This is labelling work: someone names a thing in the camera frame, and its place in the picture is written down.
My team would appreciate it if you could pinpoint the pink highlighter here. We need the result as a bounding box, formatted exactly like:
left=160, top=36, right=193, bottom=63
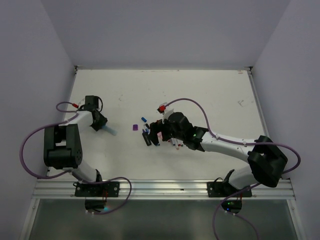
left=157, top=132, right=162, bottom=140

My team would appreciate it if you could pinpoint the purple black highlighter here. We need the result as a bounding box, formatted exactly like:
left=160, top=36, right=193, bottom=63
left=142, top=132, right=152, bottom=146

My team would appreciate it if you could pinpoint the clear white pen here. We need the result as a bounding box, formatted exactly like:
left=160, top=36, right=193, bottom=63
left=170, top=139, right=176, bottom=146

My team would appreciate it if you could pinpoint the light blue highlighter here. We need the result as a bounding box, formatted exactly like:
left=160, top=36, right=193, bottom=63
left=102, top=125, right=118, bottom=136

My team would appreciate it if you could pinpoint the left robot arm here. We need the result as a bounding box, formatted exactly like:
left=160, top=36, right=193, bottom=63
left=43, top=95, right=108, bottom=197

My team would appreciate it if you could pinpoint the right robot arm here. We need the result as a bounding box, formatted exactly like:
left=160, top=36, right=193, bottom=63
left=148, top=112, right=288, bottom=197

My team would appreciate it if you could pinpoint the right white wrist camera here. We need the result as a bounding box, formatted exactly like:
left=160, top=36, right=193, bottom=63
left=157, top=102, right=174, bottom=123

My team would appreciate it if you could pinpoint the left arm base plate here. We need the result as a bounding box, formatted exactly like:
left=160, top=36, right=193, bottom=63
left=73, top=181, right=120, bottom=198

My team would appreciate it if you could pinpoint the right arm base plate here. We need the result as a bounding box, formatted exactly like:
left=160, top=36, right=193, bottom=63
left=206, top=181, right=253, bottom=198

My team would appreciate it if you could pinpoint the aluminium front rail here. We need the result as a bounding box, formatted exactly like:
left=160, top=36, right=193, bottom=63
left=32, top=178, right=295, bottom=200

